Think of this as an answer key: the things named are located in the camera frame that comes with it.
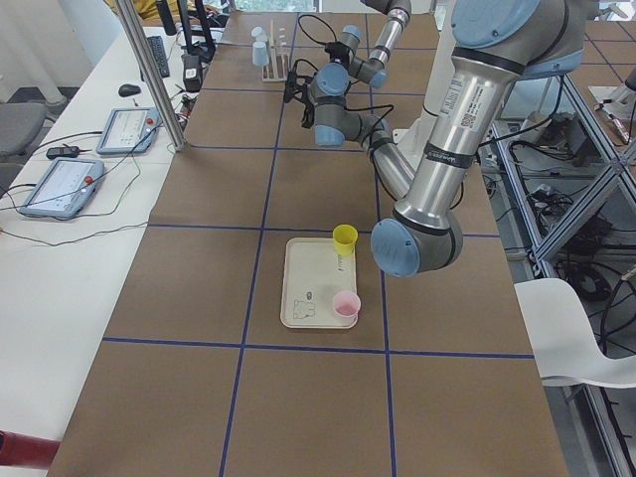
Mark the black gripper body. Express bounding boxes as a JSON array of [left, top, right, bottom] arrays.
[[283, 59, 318, 119]]

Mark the light blue cup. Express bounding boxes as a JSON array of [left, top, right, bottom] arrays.
[[250, 27, 266, 42]]

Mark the yellow cup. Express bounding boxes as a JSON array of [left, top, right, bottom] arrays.
[[332, 224, 359, 256]]

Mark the pink cup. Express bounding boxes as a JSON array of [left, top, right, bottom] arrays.
[[332, 290, 362, 322]]

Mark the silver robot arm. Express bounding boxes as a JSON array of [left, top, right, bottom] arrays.
[[338, 0, 411, 88], [284, 1, 587, 277]]

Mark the black keyboard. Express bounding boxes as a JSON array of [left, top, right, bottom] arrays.
[[146, 36, 170, 78]]

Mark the cream rabbit tray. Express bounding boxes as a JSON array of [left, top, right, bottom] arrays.
[[280, 238, 358, 330]]

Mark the person in yellow shirt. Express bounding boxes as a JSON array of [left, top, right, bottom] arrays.
[[133, 0, 179, 20]]

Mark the black computer mouse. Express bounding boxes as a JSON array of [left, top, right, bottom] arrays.
[[118, 83, 141, 97]]

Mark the far teach pendant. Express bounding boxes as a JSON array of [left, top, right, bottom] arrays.
[[96, 107, 160, 155]]

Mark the teach pendant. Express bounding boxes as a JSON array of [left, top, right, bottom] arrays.
[[96, 107, 160, 155], [18, 157, 105, 220]]

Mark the near teach pendant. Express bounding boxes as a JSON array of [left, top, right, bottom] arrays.
[[18, 157, 105, 220]]

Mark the white chair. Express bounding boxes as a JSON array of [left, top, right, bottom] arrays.
[[515, 278, 635, 389]]

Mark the red cylinder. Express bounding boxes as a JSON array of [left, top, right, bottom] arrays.
[[0, 430, 61, 470]]

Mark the white wire cup rack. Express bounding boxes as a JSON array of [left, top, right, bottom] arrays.
[[258, 20, 290, 82]]

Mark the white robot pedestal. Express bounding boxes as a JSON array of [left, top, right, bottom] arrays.
[[395, 0, 455, 155]]

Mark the aluminium frame post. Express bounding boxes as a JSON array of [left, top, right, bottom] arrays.
[[114, 0, 186, 152]]

